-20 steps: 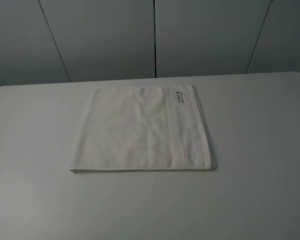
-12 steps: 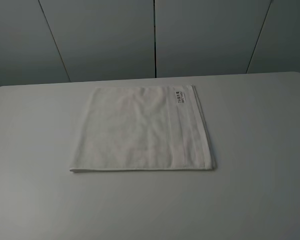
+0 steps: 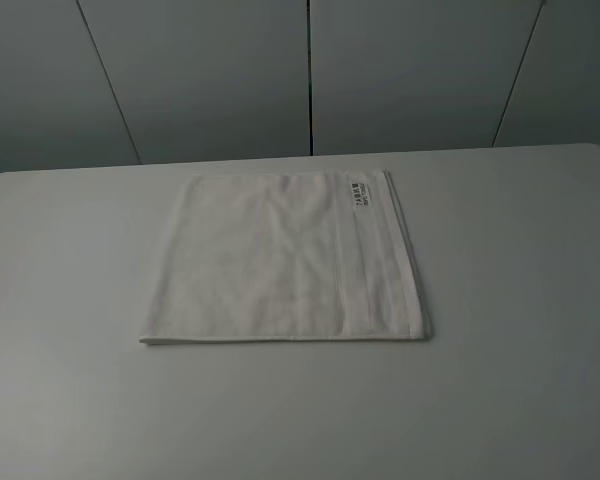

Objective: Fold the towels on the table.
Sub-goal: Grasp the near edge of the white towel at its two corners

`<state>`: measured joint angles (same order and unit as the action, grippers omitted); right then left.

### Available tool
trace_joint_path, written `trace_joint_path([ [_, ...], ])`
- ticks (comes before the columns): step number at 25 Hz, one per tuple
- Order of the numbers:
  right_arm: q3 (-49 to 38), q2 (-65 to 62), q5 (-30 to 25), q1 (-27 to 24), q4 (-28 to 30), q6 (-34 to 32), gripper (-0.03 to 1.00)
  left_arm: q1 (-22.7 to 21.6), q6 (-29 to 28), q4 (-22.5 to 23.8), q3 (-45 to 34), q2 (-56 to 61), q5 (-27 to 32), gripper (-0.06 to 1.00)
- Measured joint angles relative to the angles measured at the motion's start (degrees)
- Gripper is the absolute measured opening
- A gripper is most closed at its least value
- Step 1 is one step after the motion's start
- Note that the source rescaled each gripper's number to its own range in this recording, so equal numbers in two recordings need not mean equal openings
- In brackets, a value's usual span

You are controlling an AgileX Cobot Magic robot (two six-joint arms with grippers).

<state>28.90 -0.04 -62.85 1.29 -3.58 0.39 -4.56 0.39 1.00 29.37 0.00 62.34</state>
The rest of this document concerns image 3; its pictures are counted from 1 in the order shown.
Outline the white towel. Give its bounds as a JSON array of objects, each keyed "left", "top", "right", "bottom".
[{"left": 140, "top": 170, "right": 429, "bottom": 345}]

